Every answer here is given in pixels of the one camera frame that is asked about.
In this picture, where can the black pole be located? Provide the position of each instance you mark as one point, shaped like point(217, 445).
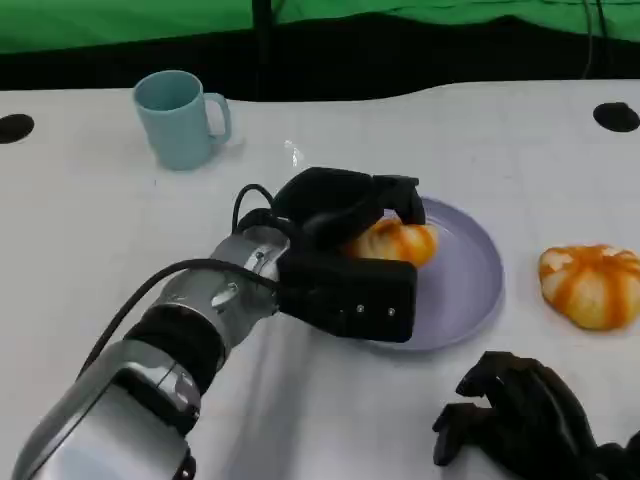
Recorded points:
point(262, 50)

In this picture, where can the pale green mug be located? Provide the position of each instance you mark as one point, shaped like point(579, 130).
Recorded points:
point(172, 125)

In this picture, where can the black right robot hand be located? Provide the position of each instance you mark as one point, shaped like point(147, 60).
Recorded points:
point(530, 420)

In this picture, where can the black table grommet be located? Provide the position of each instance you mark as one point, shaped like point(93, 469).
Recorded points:
point(616, 117)
point(14, 128)

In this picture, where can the green cloth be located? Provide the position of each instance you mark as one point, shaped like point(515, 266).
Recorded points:
point(150, 20)

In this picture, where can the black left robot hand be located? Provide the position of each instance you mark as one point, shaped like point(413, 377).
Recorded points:
point(330, 200)

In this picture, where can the lilac plate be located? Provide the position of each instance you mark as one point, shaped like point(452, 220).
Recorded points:
point(460, 280)

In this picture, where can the orange white toy bread roll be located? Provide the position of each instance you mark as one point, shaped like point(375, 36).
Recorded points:
point(400, 242)
point(590, 290)

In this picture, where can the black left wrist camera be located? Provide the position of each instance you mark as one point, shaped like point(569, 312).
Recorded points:
point(350, 295)

